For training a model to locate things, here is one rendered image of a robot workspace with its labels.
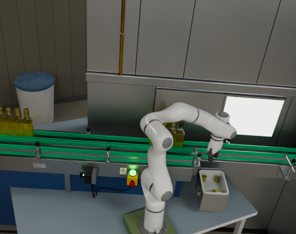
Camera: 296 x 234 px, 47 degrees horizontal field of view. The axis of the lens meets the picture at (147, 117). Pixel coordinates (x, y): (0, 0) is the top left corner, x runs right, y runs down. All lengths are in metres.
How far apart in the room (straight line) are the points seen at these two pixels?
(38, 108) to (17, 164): 1.94
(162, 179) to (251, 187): 1.28
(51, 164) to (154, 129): 0.95
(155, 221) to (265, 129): 1.06
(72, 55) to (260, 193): 2.94
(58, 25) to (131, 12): 2.47
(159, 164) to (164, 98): 0.65
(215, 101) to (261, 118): 0.37
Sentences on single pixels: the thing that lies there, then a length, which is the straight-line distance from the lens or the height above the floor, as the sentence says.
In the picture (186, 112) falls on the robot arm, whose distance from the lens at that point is 1.74.
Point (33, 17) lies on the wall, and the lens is 4.46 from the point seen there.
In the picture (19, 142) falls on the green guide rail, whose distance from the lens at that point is 2.49.
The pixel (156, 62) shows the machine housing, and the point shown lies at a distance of 2.27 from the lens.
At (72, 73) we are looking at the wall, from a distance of 4.83.
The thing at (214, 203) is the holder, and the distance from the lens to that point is 2.38.
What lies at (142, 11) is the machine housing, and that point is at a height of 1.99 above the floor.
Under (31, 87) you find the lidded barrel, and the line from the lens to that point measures 4.24.
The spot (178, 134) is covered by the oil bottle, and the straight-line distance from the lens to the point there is 2.35.
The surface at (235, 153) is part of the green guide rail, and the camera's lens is 2.50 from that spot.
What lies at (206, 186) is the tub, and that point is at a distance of 2.44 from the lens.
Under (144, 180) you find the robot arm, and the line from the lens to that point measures 2.03.
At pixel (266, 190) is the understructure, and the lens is 3.11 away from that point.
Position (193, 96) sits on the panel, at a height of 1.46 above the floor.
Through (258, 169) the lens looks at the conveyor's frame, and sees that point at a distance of 2.63.
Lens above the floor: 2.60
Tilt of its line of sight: 33 degrees down
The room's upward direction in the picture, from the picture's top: 6 degrees clockwise
